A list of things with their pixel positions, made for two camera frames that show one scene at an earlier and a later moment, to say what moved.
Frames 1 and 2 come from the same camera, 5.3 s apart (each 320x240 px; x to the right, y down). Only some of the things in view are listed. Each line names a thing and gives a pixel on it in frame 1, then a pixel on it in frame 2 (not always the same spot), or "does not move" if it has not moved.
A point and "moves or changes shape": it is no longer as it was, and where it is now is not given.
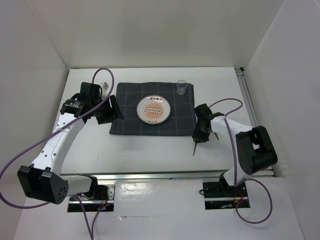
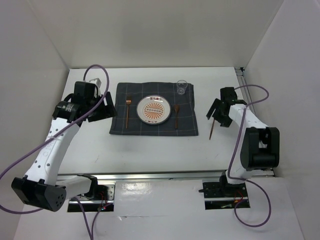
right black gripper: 196,135 to 225,122
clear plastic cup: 181,85 does not move
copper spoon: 195,147 to 128,100
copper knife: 217,136 moves or changes shape
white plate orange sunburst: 153,109 does not move
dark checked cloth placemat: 181,121 does not move
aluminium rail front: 154,176 does not move
